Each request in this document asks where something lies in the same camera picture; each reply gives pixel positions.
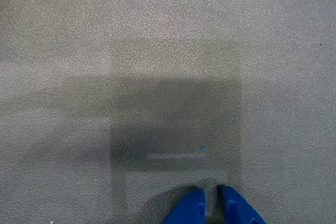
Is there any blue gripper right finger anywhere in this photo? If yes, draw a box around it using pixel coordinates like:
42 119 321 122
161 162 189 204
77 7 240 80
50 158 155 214
218 185 267 224

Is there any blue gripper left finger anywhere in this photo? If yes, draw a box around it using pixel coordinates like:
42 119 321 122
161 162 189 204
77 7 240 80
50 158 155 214
161 187 206 224

